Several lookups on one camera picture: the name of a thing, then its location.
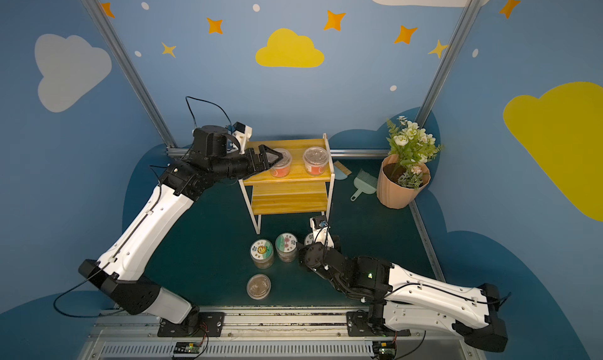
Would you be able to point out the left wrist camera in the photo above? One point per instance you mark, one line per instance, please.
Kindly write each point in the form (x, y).
(238, 136)

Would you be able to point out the white flower plant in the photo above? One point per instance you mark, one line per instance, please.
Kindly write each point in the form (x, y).
(414, 147)

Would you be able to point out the left aluminium corner post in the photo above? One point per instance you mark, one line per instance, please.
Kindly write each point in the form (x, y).
(111, 37)

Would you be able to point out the right aluminium corner post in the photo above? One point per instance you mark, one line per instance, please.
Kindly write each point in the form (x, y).
(458, 38)

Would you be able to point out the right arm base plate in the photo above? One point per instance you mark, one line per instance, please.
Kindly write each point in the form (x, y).
(359, 324)

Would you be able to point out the aluminium back rail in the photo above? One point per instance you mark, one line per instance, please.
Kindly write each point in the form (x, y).
(335, 153)

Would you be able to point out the left circuit board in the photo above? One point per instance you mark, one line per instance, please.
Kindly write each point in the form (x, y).
(187, 349)

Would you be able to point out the aluminium front rail base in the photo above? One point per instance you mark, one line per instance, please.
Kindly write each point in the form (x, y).
(267, 333)

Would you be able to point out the sunflower label seed jar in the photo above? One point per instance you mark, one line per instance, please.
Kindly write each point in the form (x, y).
(262, 253)

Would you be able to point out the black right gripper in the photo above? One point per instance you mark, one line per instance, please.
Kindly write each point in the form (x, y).
(310, 256)

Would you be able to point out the pink flower label seed jar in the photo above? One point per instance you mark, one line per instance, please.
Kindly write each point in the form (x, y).
(286, 247)

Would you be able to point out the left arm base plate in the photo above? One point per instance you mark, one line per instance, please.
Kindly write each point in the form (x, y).
(198, 324)

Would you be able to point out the clear lid seed container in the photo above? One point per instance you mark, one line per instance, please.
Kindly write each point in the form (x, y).
(316, 159)
(259, 287)
(282, 168)

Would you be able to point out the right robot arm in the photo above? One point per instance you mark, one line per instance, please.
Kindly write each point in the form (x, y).
(399, 298)

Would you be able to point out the right circuit board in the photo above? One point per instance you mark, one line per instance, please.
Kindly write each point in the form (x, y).
(384, 350)

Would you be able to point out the mint green hand brush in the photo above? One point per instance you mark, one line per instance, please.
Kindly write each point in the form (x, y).
(364, 184)

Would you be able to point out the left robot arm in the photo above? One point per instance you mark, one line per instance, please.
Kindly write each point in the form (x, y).
(215, 154)

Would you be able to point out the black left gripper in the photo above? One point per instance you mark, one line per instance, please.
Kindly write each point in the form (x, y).
(254, 158)

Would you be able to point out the aluminium corner post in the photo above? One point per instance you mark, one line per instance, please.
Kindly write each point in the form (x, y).
(111, 37)
(458, 38)

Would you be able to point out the blue brush tan bristles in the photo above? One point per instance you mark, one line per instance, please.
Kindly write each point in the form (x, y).
(340, 171)

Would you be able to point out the circuit board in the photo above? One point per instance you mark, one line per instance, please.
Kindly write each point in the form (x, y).
(187, 349)
(384, 350)

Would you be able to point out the pink ribbed flower pot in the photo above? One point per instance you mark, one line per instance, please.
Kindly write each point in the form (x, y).
(393, 195)

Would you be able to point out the white frame wooden shelf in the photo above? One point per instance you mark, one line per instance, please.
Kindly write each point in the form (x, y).
(298, 192)

